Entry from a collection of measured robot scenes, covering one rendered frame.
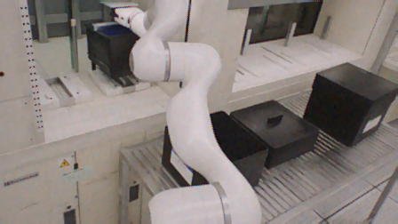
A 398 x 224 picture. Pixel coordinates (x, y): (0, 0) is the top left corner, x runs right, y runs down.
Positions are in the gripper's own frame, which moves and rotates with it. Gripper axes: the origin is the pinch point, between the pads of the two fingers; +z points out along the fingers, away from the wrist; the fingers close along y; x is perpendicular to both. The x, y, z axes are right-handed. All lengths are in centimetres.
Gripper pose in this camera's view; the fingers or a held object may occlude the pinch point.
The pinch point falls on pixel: (119, 8)
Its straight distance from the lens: 155.0
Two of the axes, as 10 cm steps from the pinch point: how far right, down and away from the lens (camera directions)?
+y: 8.1, -2.2, 5.4
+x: 1.3, -8.4, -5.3
